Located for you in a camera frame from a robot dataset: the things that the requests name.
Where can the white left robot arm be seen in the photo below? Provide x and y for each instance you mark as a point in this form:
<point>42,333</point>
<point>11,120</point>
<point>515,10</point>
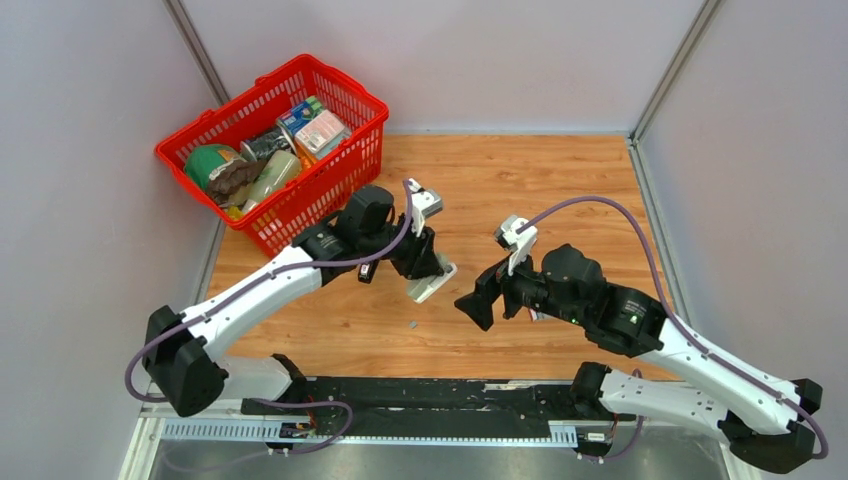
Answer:
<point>185,352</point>

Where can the pink white carton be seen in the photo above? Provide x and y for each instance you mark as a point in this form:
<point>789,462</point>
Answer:
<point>322,134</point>

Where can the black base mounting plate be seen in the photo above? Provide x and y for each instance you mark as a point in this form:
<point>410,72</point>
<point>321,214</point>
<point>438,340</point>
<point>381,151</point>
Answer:
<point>444,408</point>

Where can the dark patterned can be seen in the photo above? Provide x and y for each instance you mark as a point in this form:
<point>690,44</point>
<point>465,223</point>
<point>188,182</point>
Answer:
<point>263,146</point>

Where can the black stapler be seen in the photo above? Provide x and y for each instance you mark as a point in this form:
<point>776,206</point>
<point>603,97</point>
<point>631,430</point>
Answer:
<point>366,271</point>

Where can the pale green bottle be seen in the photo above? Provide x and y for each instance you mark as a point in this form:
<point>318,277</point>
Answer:
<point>282,167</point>

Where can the red plastic shopping basket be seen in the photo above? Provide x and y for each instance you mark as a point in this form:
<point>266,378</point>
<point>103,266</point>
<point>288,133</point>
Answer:
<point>321,189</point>

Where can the grey staple strip box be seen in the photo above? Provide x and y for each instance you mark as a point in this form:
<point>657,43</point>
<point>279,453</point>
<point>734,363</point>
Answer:
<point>538,316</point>

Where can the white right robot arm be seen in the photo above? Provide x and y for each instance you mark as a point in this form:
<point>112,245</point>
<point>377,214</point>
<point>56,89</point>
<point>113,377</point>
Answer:
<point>761,418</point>

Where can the blue green box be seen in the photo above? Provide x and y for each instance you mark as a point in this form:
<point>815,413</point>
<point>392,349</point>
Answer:
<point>300,115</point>

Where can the green round package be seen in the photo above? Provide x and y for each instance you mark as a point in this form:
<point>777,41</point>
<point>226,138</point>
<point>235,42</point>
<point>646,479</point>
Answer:
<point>206,162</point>

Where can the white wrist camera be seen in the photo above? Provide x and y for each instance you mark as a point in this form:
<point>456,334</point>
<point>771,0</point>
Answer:
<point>512,236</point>
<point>424,204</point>

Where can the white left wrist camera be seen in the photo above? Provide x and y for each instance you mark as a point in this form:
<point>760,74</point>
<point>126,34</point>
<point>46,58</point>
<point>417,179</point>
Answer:
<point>424,204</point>

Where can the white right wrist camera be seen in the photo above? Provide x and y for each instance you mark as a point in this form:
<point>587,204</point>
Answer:
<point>512,236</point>

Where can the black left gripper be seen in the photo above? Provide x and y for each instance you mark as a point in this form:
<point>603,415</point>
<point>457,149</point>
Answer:
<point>421,259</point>

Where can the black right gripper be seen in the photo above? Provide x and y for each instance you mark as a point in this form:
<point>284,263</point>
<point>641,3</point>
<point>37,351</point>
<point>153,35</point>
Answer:
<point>477,304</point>

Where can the brown crumpled bag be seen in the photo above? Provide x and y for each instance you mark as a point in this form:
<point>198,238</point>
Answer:
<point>226,181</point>

